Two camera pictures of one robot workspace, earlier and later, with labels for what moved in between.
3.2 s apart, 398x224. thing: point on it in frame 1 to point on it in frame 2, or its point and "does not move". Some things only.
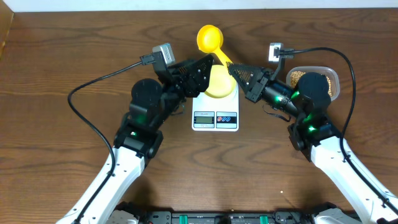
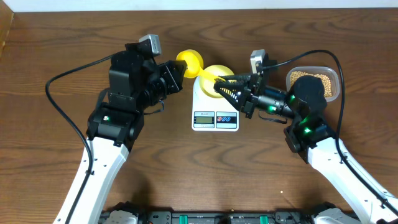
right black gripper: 255,89 to 242,92
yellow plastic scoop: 209,40 to 194,66
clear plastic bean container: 331,74 does not move
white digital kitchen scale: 216,114 does not move
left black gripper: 194,88 to 171,81
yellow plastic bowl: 221,84 does not move
